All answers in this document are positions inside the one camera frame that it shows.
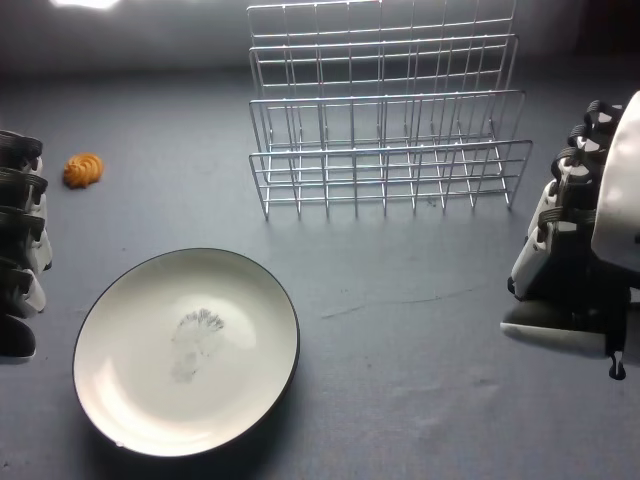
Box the orange swirl cookie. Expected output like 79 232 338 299
62 152 107 190

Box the silver wire dish rack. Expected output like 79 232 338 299
245 0 535 222

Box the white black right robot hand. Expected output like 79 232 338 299
499 89 640 382

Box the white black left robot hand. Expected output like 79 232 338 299
0 128 54 359

